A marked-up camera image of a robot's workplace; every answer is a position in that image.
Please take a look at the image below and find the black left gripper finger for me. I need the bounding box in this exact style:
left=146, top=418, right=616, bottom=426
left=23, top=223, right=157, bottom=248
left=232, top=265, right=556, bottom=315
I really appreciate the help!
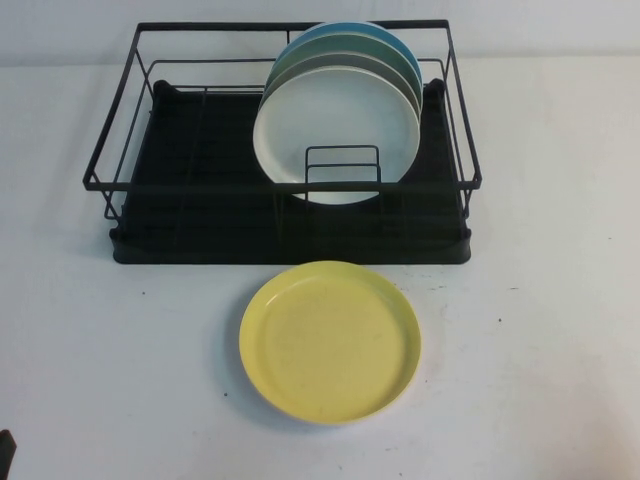
left=0, top=428, right=17, bottom=480

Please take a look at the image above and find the black wire dish rack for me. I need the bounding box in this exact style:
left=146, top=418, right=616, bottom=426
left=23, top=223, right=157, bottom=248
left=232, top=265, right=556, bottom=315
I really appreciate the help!
left=112, top=78, right=474, bottom=265
left=81, top=19, right=485, bottom=222

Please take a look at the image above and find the gray round plate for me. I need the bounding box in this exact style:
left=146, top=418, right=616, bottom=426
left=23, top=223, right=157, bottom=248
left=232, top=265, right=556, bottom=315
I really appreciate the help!
left=258, top=49, right=424, bottom=109

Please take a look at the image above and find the white round plate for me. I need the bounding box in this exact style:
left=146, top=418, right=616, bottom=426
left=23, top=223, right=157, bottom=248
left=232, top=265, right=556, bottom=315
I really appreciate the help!
left=252, top=67, right=422, bottom=207

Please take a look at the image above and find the yellow round plate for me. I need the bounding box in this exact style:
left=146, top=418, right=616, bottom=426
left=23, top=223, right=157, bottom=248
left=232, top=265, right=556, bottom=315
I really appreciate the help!
left=238, top=259, right=420, bottom=424

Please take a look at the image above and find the blue round plate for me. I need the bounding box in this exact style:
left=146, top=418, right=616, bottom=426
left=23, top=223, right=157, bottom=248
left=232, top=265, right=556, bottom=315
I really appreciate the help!
left=273, top=20, right=420, bottom=87

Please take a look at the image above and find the green round plate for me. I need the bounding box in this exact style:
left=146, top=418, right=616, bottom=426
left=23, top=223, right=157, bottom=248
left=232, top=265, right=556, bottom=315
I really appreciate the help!
left=265, top=31, right=420, bottom=97

